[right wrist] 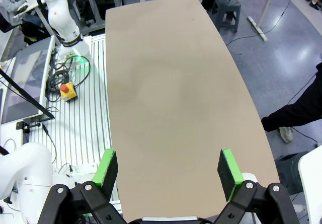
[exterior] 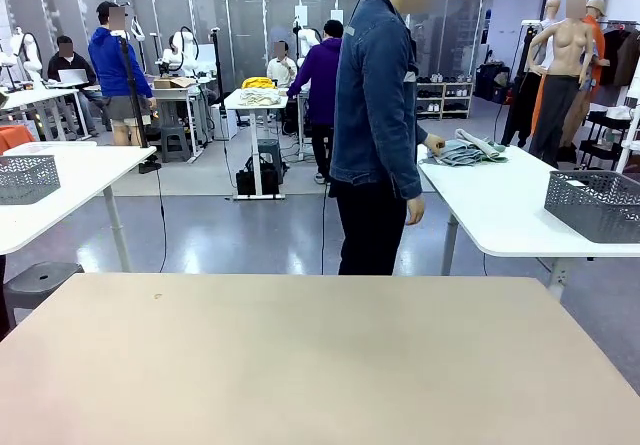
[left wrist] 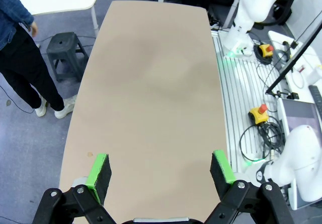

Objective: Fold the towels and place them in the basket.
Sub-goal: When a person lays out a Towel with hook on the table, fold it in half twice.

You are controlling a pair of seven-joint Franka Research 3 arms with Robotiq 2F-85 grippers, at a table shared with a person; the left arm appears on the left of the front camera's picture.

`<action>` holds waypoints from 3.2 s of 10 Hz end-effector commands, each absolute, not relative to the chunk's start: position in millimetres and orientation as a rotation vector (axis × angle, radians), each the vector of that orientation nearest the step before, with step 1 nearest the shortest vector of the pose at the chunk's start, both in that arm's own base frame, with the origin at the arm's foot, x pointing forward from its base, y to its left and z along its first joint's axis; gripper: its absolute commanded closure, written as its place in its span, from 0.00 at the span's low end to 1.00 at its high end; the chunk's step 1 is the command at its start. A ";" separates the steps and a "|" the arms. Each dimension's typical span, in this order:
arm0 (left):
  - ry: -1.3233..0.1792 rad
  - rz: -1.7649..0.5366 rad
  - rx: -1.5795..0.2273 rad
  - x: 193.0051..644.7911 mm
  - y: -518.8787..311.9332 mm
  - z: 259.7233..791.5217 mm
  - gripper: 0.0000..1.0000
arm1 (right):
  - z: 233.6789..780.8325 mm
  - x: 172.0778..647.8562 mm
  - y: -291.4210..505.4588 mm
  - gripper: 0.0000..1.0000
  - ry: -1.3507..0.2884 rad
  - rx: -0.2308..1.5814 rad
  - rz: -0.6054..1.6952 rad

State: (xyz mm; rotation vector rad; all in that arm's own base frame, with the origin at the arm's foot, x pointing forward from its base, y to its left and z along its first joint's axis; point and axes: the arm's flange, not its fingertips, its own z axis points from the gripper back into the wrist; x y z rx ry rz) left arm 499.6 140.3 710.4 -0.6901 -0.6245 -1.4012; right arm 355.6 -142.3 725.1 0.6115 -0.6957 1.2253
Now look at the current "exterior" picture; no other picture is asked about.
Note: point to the clothes rack with dark garments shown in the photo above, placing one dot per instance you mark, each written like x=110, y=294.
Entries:
x=620, y=57

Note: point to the seated person in white top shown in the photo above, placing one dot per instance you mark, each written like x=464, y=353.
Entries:
x=280, y=70

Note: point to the dark grey plastic stool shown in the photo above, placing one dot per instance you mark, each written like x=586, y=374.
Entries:
x=42, y=285

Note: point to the wooden shoe rack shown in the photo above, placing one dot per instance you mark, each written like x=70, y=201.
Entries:
x=442, y=100

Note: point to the black bags pile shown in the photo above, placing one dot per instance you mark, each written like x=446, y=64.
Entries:
x=487, y=82

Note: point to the white mannequin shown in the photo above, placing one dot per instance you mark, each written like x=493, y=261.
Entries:
x=552, y=15

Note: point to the cardboard box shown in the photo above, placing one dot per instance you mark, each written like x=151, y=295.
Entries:
x=167, y=84

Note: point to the white clothes pile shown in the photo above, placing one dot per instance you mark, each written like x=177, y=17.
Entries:
x=260, y=97

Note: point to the person in denim jacket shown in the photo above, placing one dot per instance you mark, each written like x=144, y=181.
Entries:
x=370, y=90

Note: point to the person in blue hoodie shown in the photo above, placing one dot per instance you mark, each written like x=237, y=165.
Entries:
x=112, y=60

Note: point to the mannequin in orange jacket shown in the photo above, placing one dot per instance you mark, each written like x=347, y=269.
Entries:
x=594, y=30

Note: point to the white laptop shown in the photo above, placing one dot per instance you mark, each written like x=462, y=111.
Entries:
x=74, y=76

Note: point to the yellow clothes pile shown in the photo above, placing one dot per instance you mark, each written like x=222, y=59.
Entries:
x=257, y=83

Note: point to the white height-adjustable table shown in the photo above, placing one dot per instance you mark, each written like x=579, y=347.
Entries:
x=75, y=185
x=500, y=200

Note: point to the light blue towel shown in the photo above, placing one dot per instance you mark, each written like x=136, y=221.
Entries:
x=452, y=157

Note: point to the bare mannequin in grey trousers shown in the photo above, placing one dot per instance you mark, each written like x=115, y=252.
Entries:
x=565, y=45

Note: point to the person's left hand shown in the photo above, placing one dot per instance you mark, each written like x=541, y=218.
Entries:
x=435, y=144

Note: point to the left forearm in denim sleeve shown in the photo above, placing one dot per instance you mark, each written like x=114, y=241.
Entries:
x=420, y=136

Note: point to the person in purple hoodie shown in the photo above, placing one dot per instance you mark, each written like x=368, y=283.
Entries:
x=320, y=70

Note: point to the person's right hand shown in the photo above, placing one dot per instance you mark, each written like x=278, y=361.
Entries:
x=416, y=211

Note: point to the grey perforated plastic basket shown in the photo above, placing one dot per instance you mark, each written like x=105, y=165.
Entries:
x=590, y=205
x=27, y=180

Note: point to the right forearm in denim sleeve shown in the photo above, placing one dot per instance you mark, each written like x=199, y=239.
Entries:
x=407, y=170

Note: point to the orange cloth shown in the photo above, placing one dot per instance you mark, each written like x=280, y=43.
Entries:
x=15, y=137

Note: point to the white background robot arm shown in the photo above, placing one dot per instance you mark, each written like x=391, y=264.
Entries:
x=182, y=50
x=306, y=45
x=27, y=55

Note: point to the black rolling cart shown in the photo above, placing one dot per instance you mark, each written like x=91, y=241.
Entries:
x=600, y=125

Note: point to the black bag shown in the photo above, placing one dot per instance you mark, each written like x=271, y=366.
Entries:
x=255, y=180

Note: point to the black tripod stand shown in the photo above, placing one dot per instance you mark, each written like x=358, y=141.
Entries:
x=132, y=85

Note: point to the seated person in black top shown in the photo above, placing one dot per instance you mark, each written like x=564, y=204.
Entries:
x=70, y=62

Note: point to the white robot workbench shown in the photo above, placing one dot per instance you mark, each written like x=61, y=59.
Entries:
x=175, y=92

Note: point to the white background desk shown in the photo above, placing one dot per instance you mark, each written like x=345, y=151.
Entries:
x=30, y=96

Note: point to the white pedestal table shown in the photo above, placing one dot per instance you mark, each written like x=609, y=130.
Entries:
x=256, y=150

